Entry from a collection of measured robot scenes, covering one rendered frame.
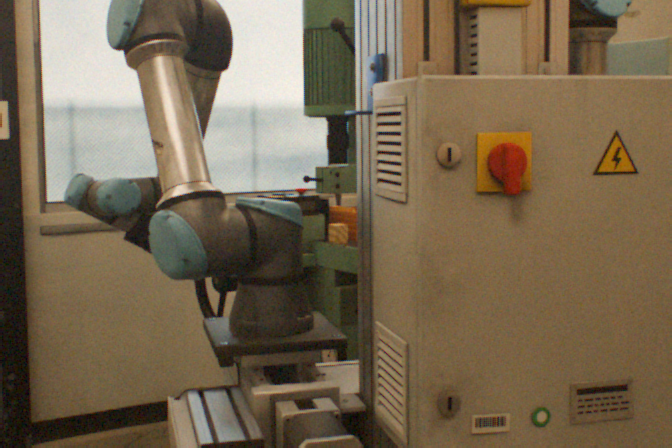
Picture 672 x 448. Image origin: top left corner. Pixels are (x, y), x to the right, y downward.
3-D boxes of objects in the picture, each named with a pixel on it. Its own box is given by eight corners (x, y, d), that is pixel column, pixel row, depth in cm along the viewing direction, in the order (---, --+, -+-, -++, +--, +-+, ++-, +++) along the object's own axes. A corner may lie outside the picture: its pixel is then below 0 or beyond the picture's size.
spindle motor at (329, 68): (290, 118, 230) (288, -4, 228) (343, 117, 241) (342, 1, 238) (330, 117, 216) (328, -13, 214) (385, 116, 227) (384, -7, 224)
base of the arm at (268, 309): (322, 333, 152) (321, 276, 151) (234, 340, 148) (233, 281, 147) (304, 315, 166) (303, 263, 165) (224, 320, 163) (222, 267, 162)
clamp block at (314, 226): (246, 250, 218) (246, 214, 217) (292, 245, 226) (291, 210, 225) (279, 257, 206) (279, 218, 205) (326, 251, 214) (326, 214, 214)
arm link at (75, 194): (70, 203, 178) (56, 203, 185) (117, 225, 184) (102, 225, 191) (86, 168, 180) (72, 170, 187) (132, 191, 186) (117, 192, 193)
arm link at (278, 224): (317, 273, 155) (316, 196, 154) (251, 281, 147) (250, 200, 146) (280, 264, 165) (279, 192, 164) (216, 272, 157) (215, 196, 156)
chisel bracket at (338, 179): (314, 198, 230) (314, 166, 229) (357, 195, 238) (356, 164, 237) (331, 200, 224) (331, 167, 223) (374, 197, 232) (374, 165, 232)
